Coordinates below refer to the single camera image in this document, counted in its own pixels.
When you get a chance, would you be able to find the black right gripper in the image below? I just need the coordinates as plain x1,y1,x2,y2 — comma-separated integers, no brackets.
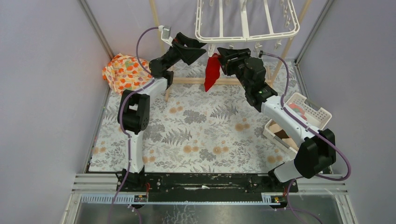
217,48,251,92

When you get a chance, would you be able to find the red sock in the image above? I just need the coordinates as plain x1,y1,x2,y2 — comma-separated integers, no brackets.
204,53,220,92

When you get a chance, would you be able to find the white clip sock hanger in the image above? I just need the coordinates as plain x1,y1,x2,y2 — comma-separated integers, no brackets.
194,0,302,57

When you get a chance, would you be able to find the white perforated plastic basket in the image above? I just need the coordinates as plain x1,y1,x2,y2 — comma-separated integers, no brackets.
263,92,332,159

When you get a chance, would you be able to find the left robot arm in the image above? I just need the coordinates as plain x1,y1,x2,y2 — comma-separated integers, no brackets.
117,33,206,192

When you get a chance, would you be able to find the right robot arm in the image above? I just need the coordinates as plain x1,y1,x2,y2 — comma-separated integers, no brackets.
217,47,336,192

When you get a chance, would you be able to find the wooden drying rack stand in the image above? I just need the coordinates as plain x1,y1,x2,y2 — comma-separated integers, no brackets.
149,0,312,102

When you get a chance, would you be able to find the orange floral cloth bundle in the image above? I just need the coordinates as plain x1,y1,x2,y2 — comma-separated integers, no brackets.
102,53,153,95

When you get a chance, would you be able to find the beige sock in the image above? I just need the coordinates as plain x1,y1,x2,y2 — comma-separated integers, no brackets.
268,120,298,152

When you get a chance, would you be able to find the floral patterned table mat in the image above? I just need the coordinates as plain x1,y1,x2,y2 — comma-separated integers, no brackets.
88,60,310,174

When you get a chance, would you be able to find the pink green patterned sock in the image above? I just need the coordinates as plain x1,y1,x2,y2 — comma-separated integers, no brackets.
289,103,307,120

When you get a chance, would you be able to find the brown ribbed sock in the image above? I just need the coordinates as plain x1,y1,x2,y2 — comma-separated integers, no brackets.
274,129,289,139

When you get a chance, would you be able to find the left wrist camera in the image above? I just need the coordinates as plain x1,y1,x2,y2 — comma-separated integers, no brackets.
158,25,173,46

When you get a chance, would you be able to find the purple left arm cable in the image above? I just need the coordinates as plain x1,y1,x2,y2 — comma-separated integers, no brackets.
106,27,162,224

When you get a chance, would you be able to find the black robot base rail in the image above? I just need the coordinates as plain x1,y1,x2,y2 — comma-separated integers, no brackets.
121,173,298,199

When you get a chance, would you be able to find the white slotted cable duct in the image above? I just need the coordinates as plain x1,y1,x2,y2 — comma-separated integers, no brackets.
81,193,286,206

